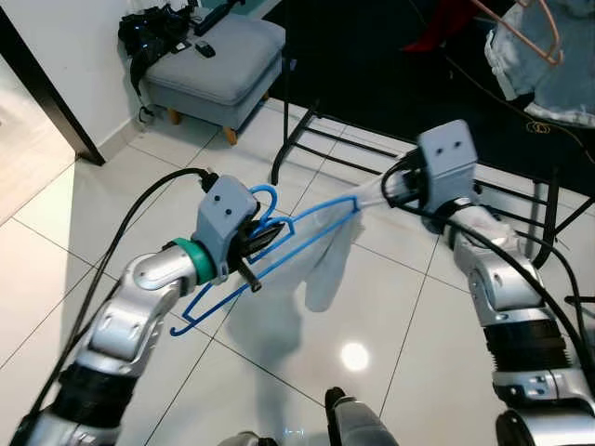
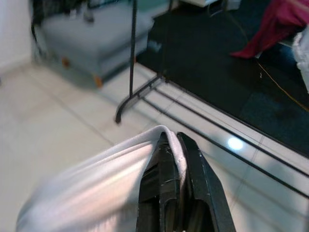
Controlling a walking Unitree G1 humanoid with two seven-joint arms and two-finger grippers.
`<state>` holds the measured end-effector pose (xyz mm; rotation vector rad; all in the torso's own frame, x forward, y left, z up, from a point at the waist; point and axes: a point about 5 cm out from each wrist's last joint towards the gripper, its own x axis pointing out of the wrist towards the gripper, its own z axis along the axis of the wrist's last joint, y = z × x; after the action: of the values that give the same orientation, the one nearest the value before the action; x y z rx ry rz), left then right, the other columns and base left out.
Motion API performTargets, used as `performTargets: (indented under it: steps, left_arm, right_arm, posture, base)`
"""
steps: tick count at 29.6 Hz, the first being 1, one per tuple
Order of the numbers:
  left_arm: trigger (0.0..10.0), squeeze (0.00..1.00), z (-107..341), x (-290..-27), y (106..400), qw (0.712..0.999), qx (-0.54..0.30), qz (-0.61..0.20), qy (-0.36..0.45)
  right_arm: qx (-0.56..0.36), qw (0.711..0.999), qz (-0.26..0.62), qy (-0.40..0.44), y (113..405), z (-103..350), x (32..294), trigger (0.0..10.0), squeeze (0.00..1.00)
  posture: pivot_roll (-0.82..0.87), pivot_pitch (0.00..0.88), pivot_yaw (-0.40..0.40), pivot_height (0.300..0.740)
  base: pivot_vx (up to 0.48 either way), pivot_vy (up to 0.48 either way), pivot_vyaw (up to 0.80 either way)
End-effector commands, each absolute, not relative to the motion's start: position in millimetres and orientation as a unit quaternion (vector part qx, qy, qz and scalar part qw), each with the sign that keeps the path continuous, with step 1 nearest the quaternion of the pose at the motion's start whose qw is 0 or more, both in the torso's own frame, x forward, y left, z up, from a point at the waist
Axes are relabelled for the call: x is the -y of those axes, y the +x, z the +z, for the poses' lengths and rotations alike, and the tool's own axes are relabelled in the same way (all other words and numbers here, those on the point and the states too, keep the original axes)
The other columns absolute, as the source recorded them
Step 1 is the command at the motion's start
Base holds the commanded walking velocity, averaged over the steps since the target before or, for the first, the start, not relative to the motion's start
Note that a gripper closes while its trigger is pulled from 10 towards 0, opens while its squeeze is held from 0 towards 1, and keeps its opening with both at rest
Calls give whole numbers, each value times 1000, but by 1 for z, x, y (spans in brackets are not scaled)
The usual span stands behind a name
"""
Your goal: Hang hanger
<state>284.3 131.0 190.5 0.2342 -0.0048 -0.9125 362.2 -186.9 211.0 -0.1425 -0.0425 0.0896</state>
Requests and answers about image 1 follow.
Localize blue plastic hanger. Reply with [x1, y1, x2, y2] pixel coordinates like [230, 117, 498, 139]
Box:
[170, 183, 364, 338]

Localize rose gold metal hanger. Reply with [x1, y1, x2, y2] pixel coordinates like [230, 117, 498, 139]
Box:
[468, 0, 566, 68]

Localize black metal clothes rack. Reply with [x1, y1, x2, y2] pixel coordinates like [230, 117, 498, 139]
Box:
[270, 51, 595, 272]

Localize black rug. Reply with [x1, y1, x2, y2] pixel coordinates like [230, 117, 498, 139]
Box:
[256, 0, 595, 198]

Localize red cloth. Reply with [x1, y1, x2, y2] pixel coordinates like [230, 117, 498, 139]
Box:
[402, 0, 486, 54]

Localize grey ottoman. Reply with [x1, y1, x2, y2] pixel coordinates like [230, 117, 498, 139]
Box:
[139, 13, 287, 147]

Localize light denim garment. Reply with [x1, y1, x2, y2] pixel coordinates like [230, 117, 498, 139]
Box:
[483, 0, 595, 129]

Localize robot left leg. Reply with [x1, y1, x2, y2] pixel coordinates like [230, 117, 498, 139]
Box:
[218, 429, 282, 446]

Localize robot leg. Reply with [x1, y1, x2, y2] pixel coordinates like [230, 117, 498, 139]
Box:
[324, 387, 403, 446]
[218, 429, 282, 446]

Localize robot right leg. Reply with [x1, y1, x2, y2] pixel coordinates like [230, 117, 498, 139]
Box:
[324, 387, 403, 446]

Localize black metal stand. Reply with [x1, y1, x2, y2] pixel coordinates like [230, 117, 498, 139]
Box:
[561, 294, 595, 311]

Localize black tripod stick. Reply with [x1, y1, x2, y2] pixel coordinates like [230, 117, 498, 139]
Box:
[191, 0, 250, 38]

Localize dark grey dangling strap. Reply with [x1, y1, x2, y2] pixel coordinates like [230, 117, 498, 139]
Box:
[237, 263, 264, 292]

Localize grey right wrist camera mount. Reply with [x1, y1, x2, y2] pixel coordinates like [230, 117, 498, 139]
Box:
[415, 119, 478, 213]

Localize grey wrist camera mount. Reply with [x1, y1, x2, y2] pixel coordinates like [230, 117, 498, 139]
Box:
[192, 174, 263, 282]
[415, 119, 478, 213]

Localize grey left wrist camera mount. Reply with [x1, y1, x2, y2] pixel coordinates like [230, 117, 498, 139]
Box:
[192, 174, 263, 282]

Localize thin yellow wire coil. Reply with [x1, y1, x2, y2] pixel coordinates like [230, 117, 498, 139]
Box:
[523, 114, 551, 133]

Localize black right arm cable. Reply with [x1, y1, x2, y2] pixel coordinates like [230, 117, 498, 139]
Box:
[381, 158, 595, 391]

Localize black bag with straps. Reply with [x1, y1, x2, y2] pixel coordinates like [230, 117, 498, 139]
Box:
[117, 3, 201, 98]

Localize black door frame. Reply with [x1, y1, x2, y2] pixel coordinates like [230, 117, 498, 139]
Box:
[0, 7, 106, 166]

